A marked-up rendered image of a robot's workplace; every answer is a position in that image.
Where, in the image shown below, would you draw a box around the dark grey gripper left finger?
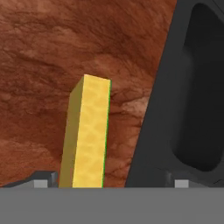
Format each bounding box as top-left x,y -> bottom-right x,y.
0,170 -> 60,189

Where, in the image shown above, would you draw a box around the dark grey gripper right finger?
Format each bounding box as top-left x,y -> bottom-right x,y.
164,171 -> 224,189

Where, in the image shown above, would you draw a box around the yellow sponge with green side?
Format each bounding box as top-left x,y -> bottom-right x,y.
58,73 -> 113,189

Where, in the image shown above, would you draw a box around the black sink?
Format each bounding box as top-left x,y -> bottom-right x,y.
124,0 -> 224,189

